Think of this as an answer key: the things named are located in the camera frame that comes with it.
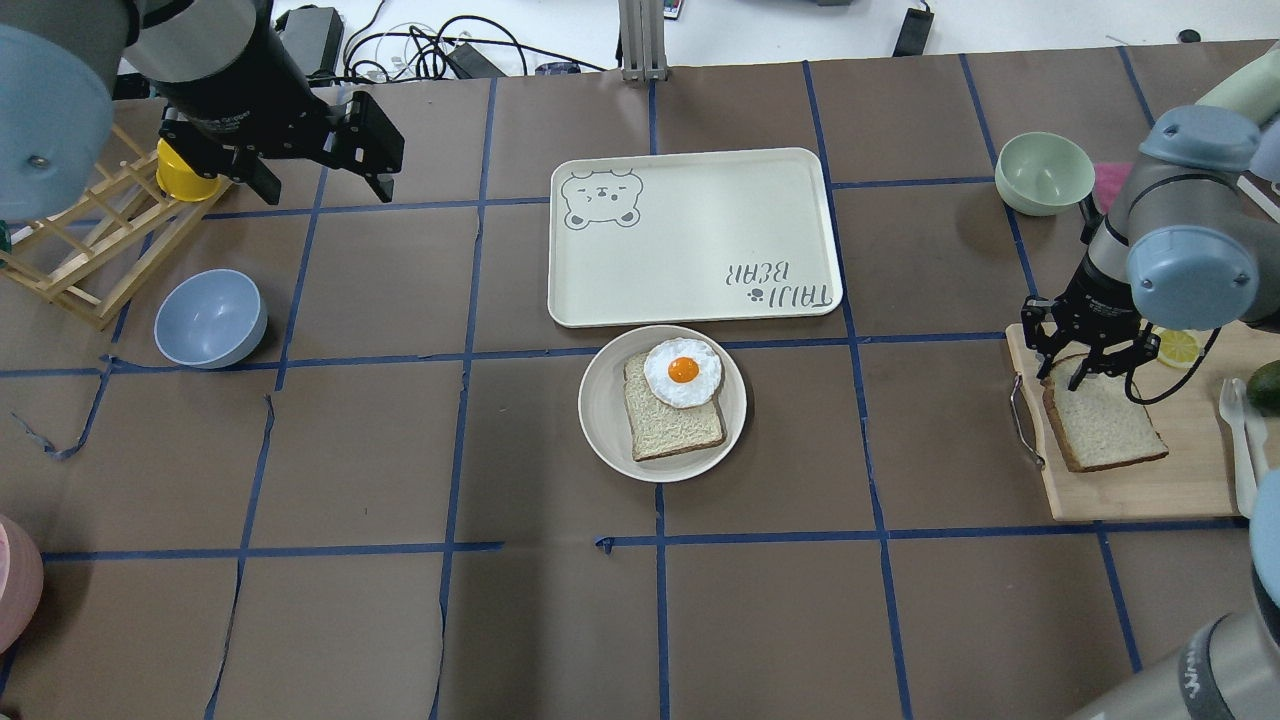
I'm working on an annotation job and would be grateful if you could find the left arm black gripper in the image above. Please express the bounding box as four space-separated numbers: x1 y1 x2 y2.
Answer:
159 90 404 205

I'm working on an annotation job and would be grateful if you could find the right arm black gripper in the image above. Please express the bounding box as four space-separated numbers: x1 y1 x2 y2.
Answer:
1020 292 1158 405

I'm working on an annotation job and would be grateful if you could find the bread slice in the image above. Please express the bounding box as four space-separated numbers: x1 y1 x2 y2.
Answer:
1042 354 1169 473
623 354 726 462

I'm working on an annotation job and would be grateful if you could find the cream round plate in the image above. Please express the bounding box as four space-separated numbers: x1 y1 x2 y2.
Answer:
579 325 749 484

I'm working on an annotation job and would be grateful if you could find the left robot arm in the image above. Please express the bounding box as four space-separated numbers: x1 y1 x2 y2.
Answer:
1 1 404 220

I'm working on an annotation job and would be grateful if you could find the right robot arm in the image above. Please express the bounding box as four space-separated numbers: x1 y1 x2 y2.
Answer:
1021 47 1279 391

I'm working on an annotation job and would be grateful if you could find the yellow cup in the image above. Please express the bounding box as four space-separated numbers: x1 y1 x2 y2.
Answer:
156 138 220 202

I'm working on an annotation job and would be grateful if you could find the lemon slice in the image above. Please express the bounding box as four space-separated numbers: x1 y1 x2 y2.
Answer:
1155 327 1204 370

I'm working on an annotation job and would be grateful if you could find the white plastic utensil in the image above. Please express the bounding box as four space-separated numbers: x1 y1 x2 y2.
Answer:
1219 377 1268 519

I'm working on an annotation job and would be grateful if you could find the wooden dish rack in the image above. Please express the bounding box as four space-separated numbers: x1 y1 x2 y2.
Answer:
1 126 230 331

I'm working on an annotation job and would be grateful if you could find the blue bowl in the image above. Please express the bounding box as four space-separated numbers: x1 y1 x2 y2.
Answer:
152 268 268 370

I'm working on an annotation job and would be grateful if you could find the green bowl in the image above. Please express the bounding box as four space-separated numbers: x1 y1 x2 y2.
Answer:
995 132 1096 217

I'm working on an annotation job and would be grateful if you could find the fried egg toy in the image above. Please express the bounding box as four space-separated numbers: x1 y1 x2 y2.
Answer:
641 338 723 409

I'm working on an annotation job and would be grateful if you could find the cream bear tray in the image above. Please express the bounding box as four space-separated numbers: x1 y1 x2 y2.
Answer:
547 147 844 328

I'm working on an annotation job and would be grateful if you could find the pink bowl with ice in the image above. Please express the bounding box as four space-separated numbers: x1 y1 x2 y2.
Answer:
1 515 44 653

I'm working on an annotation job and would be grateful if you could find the aluminium frame post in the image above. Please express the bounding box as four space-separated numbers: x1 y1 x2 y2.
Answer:
617 0 669 82

